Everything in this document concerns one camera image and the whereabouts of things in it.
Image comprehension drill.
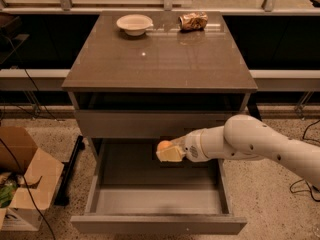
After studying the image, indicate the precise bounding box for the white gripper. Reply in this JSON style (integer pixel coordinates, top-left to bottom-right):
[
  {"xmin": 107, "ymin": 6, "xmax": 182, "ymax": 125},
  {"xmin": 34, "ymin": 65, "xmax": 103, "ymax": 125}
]
[{"xmin": 156, "ymin": 130, "xmax": 204, "ymax": 163}]

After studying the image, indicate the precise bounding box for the orange fruit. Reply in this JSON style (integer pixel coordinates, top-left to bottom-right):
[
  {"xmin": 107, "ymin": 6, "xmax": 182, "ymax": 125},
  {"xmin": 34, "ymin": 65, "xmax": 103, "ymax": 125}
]
[{"xmin": 157, "ymin": 140, "xmax": 173, "ymax": 151}]

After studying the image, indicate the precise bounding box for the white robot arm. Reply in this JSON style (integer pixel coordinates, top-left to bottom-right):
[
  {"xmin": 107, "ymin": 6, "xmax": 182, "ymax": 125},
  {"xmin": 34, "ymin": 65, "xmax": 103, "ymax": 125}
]
[{"xmin": 156, "ymin": 115, "xmax": 320, "ymax": 188}]

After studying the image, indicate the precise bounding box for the open grey middle drawer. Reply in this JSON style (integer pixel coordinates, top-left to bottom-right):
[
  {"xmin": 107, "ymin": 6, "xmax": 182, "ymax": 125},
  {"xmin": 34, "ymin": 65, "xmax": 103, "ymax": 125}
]
[{"xmin": 71, "ymin": 141, "xmax": 247, "ymax": 235}]

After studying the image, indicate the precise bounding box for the grey drawer cabinet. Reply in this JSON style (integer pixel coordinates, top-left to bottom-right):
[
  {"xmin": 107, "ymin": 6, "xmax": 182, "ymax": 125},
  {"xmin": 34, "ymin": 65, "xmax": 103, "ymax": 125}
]
[{"xmin": 62, "ymin": 11, "xmax": 257, "ymax": 155}]

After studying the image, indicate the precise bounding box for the closed grey top drawer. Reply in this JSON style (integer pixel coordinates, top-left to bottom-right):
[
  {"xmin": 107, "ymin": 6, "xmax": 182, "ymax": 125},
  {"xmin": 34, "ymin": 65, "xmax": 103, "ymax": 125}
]
[{"xmin": 75, "ymin": 110, "xmax": 233, "ymax": 139}]

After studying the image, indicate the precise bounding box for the crushed metallic can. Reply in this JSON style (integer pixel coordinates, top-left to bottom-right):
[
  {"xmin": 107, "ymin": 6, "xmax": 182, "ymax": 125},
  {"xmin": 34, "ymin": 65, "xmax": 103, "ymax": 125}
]
[{"xmin": 179, "ymin": 12, "xmax": 208, "ymax": 31}]

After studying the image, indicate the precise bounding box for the white paper bowl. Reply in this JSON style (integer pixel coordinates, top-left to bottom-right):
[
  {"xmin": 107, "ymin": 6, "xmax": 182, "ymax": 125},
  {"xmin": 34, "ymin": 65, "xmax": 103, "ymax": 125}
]
[{"xmin": 116, "ymin": 14, "xmax": 153, "ymax": 36}]

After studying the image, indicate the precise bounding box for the open cardboard box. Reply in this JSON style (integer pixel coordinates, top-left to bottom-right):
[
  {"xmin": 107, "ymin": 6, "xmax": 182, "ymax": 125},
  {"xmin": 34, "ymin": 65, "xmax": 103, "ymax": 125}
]
[{"xmin": 0, "ymin": 127, "xmax": 63, "ymax": 231}]

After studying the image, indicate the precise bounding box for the green item in box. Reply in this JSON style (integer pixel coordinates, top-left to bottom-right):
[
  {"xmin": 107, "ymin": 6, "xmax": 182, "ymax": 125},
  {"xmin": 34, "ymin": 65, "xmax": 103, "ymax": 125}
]
[{"xmin": 0, "ymin": 181, "xmax": 17, "ymax": 208}]

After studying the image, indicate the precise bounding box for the black cable at right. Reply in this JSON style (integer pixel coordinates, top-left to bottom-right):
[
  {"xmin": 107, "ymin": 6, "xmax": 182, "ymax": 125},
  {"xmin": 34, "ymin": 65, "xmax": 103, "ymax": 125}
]
[{"xmin": 288, "ymin": 118, "xmax": 320, "ymax": 203}]

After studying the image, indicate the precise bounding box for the black cable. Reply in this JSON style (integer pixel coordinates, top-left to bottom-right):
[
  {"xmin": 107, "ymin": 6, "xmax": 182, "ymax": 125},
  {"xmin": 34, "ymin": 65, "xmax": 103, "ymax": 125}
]
[
  {"xmin": 288, "ymin": 118, "xmax": 320, "ymax": 203},
  {"xmin": 0, "ymin": 37, "xmax": 61, "ymax": 240}
]

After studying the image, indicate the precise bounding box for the black cable at left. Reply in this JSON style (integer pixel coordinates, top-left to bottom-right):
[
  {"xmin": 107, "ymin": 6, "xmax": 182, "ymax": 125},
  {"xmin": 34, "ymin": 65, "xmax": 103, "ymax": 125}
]
[{"xmin": 0, "ymin": 37, "xmax": 61, "ymax": 240}]

